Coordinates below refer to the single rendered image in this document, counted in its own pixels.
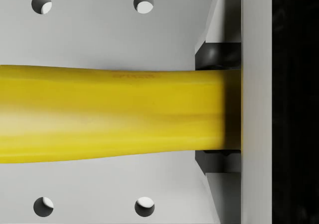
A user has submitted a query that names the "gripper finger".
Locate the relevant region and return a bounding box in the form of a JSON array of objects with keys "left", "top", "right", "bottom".
[
  {"left": 194, "top": 41, "right": 242, "bottom": 71},
  {"left": 194, "top": 149, "right": 242, "bottom": 174}
]

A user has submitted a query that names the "banana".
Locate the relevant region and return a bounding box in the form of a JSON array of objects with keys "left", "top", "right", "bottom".
[{"left": 0, "top": 64, "right": 244, "bottom": 165}]

